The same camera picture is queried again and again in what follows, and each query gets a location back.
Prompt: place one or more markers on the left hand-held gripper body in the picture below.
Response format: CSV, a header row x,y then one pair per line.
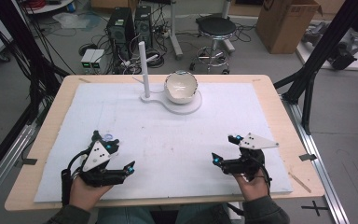
x,y
95,158

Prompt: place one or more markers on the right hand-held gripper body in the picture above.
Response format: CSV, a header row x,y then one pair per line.
x,y
245,163

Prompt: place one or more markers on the person's right hand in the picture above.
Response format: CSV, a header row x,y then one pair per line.
x,y
253,188

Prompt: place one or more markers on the person's left hand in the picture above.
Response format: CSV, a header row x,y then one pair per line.
x,y
85,194

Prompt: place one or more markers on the white foam mat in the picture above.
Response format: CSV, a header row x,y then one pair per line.
x,y
167,140

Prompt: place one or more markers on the wooden table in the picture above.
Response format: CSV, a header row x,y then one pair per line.
x,y
281,109

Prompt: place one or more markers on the thin wooden stick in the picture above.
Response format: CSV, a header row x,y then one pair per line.
x,y
300,182

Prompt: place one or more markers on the person's right leg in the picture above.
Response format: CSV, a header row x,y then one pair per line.
x,y
199,214

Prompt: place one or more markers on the black tape piece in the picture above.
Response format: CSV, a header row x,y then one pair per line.
x,y
307,157
28,161

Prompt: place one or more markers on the white bowl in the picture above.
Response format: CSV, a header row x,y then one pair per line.
x,y
180,88

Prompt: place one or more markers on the white power supply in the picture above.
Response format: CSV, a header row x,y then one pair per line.
x,y
98,59
87,59

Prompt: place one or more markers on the white stand with pole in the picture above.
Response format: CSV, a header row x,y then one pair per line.
x,y
144,62

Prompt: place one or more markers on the large black computer tower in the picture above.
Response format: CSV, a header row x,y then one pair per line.
x,y
119,28

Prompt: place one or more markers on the black round stool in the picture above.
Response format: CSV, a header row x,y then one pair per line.
x,y
216,26

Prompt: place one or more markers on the small black computer tower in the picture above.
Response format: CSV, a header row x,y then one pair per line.
x,y
143,26

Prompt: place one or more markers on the white table leg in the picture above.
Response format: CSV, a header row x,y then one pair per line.
x,y
174,34
227,18

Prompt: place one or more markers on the clear plastic bag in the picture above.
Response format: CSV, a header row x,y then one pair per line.
x,y
71,21

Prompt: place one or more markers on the cardboard box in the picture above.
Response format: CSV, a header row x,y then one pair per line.
x,y
284,25

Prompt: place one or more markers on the grey and black device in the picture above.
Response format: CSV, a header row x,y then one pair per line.
x,y
343,53

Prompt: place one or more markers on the white round table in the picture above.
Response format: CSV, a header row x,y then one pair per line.
x,y
52,6

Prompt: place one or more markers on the aluminium rail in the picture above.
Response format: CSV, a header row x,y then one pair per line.
x,y
9,155
320,168

